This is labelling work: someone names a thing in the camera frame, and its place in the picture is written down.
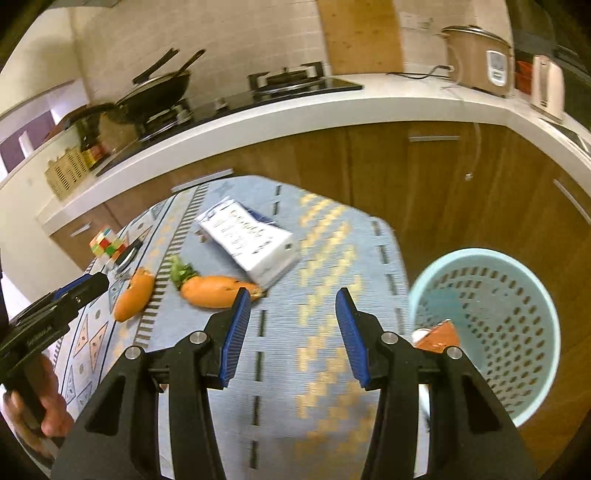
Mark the orange bread roll toy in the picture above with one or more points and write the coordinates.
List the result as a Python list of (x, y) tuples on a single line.
[(134, 295)]

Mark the dark kitchen window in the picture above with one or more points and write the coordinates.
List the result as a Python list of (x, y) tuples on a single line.
[(545, 23)]

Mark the yellow perforated utensil holder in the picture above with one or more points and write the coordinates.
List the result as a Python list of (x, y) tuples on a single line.
[(67, 173)]

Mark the dark sauce bottles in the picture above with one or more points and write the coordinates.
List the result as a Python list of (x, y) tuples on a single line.
[(94, 152)]

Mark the person's left hand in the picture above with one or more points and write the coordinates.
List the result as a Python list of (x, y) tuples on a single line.
[(54, 406)]

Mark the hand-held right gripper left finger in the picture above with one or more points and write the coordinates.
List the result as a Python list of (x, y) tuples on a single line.
[(236, 337)]

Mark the orange paper cup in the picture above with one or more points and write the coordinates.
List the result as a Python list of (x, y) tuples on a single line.
[(441, 339)]

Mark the black wok with lid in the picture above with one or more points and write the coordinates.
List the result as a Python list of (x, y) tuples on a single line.
[(157, 94)]

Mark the wooden base cabinet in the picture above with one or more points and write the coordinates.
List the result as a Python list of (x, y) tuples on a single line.
[(369, 175)]

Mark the white electric kettle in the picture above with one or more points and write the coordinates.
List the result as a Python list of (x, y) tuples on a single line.
[(548, 87)]

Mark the white wall socket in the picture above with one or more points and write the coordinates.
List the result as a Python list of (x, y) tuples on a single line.
[(415, 21)]

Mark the blue patterned tablecloth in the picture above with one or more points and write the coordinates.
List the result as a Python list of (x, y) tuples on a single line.
[(286, 332)]

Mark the carrot with green top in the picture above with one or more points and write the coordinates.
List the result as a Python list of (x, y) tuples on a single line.
[(210, 290)]

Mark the white blue drink carton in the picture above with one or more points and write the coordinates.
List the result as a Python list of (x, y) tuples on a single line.
[(249, 244)]

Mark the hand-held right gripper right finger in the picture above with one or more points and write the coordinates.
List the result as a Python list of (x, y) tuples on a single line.
[(351, 337)]

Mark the black glass gas stove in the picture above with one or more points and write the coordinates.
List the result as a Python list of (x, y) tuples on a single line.
[(258, 94)]

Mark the wooden cutting board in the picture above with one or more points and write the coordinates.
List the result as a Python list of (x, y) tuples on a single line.
[(360, 37)]

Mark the light blue perforated plastic basket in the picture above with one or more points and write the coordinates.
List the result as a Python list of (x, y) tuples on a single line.
[(508, 300)]

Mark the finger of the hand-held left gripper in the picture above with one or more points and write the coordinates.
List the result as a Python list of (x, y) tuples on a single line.
[(81, 290)]

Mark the beige rice cooker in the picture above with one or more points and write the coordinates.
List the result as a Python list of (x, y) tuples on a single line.
[(471, 64)]

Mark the colourful puzzle cube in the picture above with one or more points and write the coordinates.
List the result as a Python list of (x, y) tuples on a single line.
[(105, 242)]

